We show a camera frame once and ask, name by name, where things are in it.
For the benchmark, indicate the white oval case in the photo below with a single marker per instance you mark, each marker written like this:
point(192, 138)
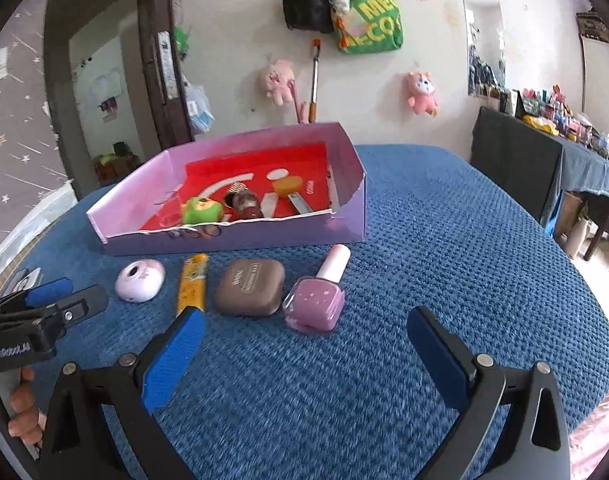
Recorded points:
point(140, 281)

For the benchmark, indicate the white flat object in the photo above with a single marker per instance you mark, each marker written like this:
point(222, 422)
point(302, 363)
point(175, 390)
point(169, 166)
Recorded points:
point(27, 280)

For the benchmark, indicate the green tote bag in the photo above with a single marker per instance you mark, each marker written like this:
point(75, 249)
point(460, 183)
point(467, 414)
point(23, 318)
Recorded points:
point(374, 25)

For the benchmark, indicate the pink blanket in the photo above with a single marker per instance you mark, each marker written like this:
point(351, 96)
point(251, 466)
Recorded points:
point(602, 435)

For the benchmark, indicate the pink plush toy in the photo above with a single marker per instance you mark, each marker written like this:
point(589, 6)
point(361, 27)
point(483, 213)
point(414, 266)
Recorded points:
point(422, 92)
point(275, 80)

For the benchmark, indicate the wall mirror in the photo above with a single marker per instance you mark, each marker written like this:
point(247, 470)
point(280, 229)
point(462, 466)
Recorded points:
point(484, 40)

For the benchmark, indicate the clear plastic piece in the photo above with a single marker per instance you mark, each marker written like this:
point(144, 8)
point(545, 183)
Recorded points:
point(170, 212)

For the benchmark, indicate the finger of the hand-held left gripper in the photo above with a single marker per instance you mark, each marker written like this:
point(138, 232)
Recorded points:
point(82, 304)
point(49, 291)

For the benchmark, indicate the brown compact case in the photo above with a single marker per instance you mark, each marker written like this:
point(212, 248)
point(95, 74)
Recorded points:
point(249, 287)

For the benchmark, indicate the purple cardboard box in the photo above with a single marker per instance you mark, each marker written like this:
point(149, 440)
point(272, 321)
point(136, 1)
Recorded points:
point(234, 241)

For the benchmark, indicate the plastic bag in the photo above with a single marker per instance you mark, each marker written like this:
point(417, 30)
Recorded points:
point(199, 107)

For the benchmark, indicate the dark wooden door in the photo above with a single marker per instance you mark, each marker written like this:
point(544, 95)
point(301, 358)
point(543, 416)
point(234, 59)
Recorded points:
point(157, 60)

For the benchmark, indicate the white cabinet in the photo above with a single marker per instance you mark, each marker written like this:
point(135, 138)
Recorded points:
point(599, 90)

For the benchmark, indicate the table with dark cloth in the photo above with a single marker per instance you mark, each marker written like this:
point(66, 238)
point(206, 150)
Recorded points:
point(519, 160)

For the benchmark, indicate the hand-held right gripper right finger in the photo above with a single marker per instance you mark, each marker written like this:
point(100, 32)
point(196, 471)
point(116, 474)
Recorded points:
point(434, 360)

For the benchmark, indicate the metal stick with orange grip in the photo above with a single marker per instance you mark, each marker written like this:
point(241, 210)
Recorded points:
point(314, 80)

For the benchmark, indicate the clutter of small bottles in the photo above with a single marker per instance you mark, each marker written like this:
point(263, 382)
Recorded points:
point(559, 115)

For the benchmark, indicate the dark bags on cabinet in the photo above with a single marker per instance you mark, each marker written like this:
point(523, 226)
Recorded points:
point(593, 25)

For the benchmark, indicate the green toy figure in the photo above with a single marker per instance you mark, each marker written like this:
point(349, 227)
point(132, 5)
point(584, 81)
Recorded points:
point(200, 211)

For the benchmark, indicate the person's left hand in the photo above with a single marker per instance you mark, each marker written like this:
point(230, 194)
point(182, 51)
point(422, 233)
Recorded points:
point(23, 410)

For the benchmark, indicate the pink nail polish bottle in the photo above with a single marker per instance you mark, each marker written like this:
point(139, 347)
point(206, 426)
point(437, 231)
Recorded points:
point(314, 305)

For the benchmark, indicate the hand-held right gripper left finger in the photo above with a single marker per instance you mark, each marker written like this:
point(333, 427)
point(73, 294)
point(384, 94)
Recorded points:
point(172, 360)

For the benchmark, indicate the orange round container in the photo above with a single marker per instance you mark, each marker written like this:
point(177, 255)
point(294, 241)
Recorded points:
point(288, 186)

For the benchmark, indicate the silver nail clipper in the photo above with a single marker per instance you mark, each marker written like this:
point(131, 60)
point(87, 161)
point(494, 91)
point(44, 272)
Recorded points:
point(299, 205)

